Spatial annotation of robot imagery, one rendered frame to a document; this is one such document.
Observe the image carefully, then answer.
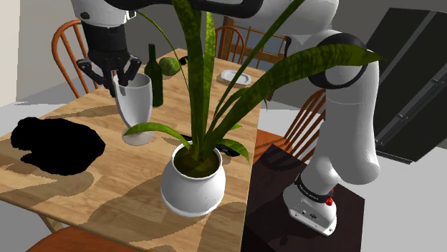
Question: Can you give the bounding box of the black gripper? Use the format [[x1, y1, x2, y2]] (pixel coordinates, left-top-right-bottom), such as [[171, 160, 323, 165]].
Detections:
[[76, 21, 143, 98]]

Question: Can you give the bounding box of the white goblet vase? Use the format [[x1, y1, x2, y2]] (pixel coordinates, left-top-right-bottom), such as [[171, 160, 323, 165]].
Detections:
[[112, 72, 156, 147]]

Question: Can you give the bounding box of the dark green bottle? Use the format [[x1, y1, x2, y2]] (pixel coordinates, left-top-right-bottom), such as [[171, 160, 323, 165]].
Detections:
[[143, 43, 165, 108]]

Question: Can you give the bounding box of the orange wooden spindle chair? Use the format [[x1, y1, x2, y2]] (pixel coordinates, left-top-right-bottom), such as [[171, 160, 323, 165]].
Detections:
[[25, 226, 141, 252], [51, 19, 103, 100], [252, 88, 327, 165], [214, 25, 246, 64]]

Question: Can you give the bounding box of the green round fruit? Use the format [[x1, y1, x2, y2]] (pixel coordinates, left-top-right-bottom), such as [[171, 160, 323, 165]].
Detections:
[[158, 57, 182, 77]]

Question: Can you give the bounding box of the black lumpy object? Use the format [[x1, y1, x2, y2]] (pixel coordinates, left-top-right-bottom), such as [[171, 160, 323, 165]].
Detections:
[[9, 116, 107, 176]]

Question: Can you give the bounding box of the wooden square coaster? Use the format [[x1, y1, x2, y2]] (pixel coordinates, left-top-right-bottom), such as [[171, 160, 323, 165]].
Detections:
[[216, 71, 252, 89]]

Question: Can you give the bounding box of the white plate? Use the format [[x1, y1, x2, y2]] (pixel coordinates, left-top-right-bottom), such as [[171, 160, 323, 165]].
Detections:
[[221, 69, 253, 86]]

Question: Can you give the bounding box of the wooden dining table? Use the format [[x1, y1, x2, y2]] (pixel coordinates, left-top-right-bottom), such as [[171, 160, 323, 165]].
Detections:
[[0, 48, 269, 252]]

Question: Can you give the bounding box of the black remote control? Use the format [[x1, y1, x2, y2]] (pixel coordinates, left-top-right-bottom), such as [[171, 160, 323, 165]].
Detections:
[[181, 134, 243, 158]]

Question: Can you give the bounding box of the potted plant in white pot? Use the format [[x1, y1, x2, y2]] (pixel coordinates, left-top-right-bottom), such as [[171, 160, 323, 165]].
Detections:
[[123, 0, 387, 218]]

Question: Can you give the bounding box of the brown wooden ladder-back chair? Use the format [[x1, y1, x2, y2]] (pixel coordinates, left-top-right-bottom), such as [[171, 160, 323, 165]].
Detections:
[[221, 15, 293, 71]]

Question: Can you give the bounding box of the dark robot stand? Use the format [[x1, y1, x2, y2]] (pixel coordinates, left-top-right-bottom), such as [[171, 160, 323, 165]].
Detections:
[[241, 142, 366, 252]]

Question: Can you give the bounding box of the black tall cabinet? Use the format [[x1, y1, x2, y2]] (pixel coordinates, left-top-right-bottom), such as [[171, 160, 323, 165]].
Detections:
[[362, 8, 447, 165]]

